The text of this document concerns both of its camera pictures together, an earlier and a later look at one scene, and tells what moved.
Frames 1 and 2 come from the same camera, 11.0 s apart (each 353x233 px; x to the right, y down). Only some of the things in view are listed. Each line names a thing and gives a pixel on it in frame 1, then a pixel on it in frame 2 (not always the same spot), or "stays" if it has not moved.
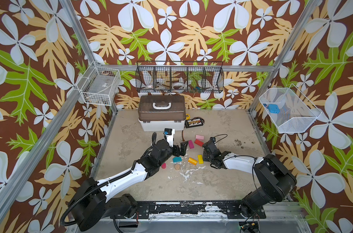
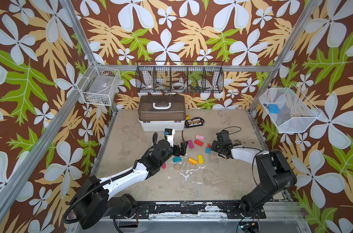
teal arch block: [177, 159] stays
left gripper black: [183, 150] stays
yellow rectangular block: [200, 159] stays
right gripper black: [209, 151] to [217, 146]
